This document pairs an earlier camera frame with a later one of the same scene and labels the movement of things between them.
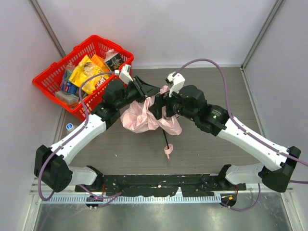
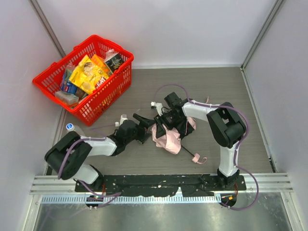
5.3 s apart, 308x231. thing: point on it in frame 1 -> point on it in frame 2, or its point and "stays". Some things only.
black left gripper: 139,86 -> 140,130
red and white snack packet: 100,82 stays
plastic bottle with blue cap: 70,127 stays
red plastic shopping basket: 48,79 stays
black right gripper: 159,106 -> 161,122
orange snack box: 100,62 stays
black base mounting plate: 162,185 stays
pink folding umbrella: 137,118 -> 171,140
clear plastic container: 67,97 stays
